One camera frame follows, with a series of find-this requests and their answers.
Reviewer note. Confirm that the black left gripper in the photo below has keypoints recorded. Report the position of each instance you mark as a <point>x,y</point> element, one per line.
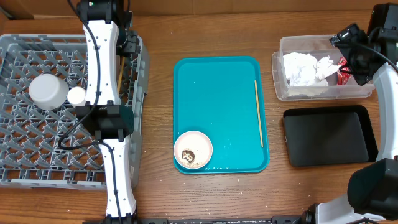
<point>132,47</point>

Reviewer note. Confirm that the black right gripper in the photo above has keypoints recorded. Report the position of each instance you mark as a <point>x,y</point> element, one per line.
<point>350,35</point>

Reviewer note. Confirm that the red snack wrapper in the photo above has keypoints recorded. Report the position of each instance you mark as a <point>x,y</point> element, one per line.
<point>343,75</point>

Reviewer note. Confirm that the small white tissue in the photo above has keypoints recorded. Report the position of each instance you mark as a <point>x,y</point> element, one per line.
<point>325,67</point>

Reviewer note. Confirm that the white napkin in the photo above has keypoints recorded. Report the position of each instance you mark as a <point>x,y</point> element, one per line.
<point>300,70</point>

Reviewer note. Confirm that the white plastic cup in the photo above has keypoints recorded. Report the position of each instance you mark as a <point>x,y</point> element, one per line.
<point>76,96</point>

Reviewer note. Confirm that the grey-white small bowl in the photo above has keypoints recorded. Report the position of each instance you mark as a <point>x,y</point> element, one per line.
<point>48,91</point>

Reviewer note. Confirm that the pink bowl with food scraps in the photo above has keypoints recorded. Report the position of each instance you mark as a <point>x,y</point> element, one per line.
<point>193,150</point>

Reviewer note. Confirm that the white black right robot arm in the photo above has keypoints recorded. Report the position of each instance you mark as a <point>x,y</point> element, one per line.
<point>372,191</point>

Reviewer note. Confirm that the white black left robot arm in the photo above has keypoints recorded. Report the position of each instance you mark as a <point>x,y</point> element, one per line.
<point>106,26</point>

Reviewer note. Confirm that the clear plastic waste bin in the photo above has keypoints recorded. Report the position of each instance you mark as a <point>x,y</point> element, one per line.
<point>319,47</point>

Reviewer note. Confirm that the grey plastic dishwasher rack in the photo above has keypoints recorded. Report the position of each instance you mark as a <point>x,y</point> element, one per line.
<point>45,148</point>

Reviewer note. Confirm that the black rectangular tray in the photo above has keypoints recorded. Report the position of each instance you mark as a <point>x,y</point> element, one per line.
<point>329,135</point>

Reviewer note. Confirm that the teal plastic serving tray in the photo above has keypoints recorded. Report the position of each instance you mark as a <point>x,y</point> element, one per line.
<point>216,96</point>

